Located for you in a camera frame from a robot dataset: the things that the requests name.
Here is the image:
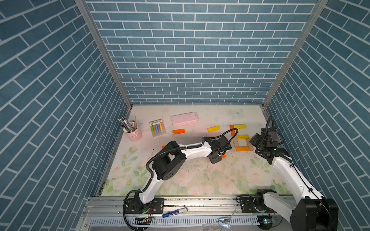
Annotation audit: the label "light orange block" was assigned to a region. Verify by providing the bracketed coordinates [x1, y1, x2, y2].
[236, 146, 250, 152]

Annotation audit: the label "pink pen cup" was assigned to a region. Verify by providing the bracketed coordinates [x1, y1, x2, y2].
[122, 121, 143, 142]

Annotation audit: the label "green lit circuit board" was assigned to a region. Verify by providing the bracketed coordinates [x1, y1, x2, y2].
[257, 215, 274, 231]

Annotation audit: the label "wooden block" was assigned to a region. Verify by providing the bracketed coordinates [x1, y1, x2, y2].
[233, 138, 239, 148]

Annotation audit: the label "clear plastic bag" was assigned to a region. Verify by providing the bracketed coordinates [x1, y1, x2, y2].
[203, 217, 231, 231]

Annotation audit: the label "pink pencil case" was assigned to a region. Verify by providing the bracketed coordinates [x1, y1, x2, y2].
[171, 112, 199, 127]

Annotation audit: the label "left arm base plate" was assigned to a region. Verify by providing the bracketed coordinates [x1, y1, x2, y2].
[123, 198, 165, 214]

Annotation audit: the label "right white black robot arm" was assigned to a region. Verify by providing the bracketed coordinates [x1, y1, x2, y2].
[250, 127, 339, 231]

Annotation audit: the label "colourful marker box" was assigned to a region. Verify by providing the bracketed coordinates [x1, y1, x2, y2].
[149, 119, 166, 137]

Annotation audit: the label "aluminium front rail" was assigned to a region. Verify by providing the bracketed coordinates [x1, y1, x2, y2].
[76, 194, 295, 231]

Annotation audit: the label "blue screwdriver on rail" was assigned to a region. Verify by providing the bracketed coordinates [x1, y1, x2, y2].
[162, 207, 188, 218]

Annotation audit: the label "wooden block low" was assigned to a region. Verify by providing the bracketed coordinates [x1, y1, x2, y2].
[246, 138, 254, 151]

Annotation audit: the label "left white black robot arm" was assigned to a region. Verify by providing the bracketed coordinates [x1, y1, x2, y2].
[135, 135, 232, 205]

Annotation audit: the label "pens in cup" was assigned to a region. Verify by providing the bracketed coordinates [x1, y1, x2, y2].
[118, 116, 137, 133]

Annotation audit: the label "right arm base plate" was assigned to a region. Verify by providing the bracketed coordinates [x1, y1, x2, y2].
[236, 196, 275, 213]

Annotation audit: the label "yellow block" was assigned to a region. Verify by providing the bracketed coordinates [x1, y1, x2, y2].
[207, 126, 220, 133]
[233, 124, 246, 129]
[237, 135, 250, 140]

